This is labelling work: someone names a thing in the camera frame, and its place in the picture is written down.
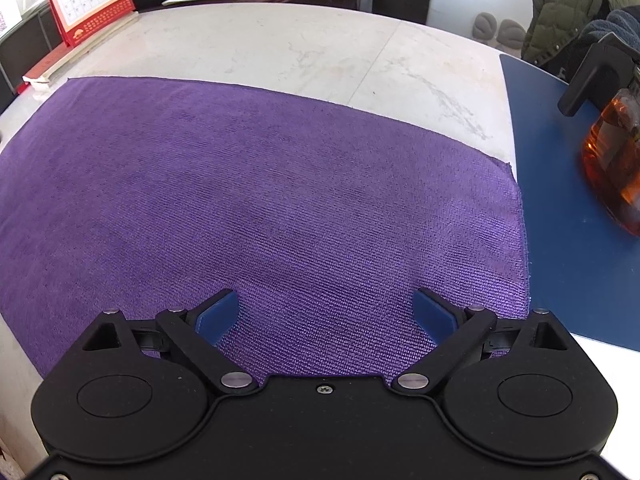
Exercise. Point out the white code sign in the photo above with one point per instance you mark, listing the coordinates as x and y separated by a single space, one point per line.
9 22

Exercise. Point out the green puffer jacket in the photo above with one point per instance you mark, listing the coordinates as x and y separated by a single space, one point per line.
560 15

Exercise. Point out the red hardcover book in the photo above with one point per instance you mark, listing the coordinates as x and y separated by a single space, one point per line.
50 62

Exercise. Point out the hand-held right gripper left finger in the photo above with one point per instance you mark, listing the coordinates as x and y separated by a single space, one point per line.
217 317

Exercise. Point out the blue table mat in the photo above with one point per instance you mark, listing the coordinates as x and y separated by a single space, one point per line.
560 210

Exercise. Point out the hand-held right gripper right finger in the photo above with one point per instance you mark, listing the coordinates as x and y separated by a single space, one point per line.
435 317

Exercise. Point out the purple towel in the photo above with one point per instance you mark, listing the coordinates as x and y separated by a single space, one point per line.
250 210

